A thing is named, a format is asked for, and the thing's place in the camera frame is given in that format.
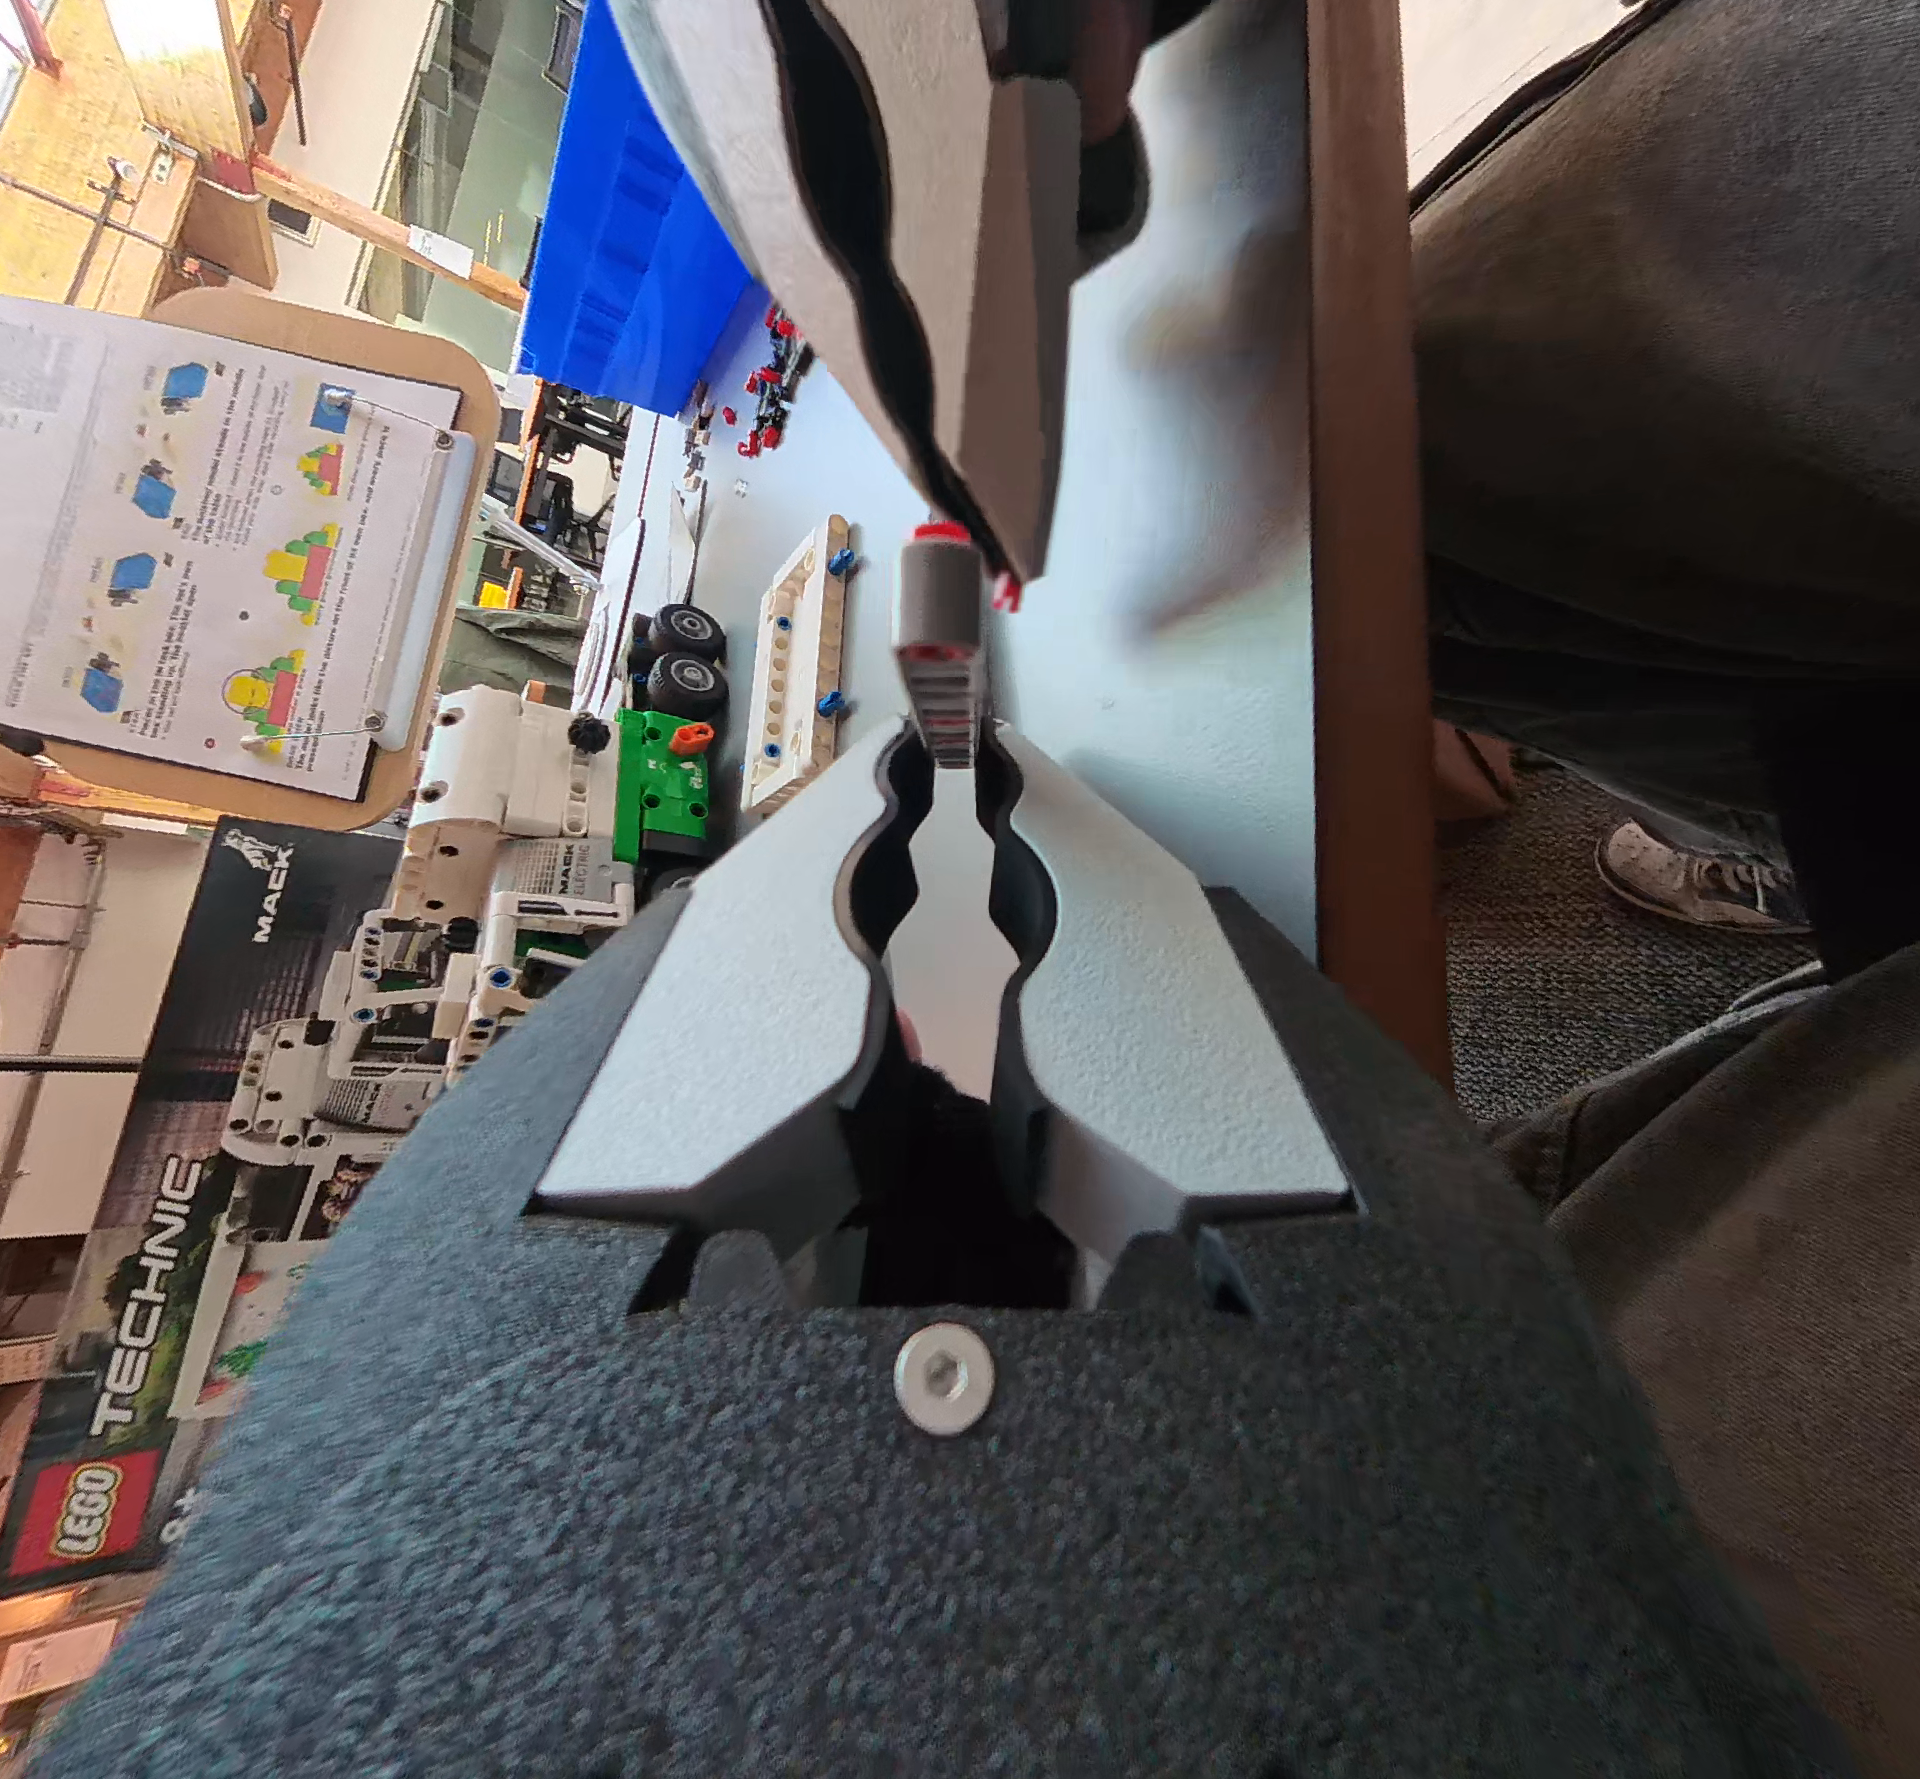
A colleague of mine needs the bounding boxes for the person's grey shoe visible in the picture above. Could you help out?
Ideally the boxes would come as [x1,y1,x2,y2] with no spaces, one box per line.
[1594,820,1817,939]

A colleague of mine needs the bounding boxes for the white lego frame panel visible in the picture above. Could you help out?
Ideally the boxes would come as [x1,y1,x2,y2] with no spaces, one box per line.
[740,514,864,815]

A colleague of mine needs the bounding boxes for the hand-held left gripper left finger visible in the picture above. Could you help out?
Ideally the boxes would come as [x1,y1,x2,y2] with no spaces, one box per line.
[535,717,920,1314]

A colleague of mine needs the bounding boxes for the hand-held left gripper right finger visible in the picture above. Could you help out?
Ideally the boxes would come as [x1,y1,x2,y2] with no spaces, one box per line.
[979,723,1356,1314]

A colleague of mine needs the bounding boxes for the green white lego truck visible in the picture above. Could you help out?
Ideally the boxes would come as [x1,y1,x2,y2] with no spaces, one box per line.
[335,599,737,1061]

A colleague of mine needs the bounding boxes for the printed instruction sheet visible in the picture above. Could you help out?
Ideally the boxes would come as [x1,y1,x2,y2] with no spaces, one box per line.
[0,297,466,805]

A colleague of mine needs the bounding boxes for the instruction booklet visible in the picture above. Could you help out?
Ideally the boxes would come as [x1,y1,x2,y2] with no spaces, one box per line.
[660,481,718,602]

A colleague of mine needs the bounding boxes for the lego set box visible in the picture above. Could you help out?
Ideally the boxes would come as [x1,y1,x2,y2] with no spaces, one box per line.
[0,812,453,1600]

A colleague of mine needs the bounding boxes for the person's right hand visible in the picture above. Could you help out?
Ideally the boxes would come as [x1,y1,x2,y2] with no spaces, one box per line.
[1071,0,1164,144]

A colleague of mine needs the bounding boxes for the person's grey trousers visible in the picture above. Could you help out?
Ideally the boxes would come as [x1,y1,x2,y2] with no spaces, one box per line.
[1409,0,1920,1779]

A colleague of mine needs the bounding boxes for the wooden document board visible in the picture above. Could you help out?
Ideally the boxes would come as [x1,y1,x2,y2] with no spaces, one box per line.
[0,286,504,836]

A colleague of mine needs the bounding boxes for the blue plastic bin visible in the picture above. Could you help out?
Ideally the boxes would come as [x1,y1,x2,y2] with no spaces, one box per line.
[516,0,774,421]

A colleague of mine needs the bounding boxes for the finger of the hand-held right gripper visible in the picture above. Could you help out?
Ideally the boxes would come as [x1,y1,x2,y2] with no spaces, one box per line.
[787,0,1085,584]
[657,0,984,542]

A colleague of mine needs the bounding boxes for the pile of small lego pieces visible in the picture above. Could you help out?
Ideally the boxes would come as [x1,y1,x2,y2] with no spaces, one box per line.
[683,301,819,460]

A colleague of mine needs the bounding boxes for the grey lego beam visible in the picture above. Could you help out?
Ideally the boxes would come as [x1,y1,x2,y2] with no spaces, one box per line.
[890,535,991,771]

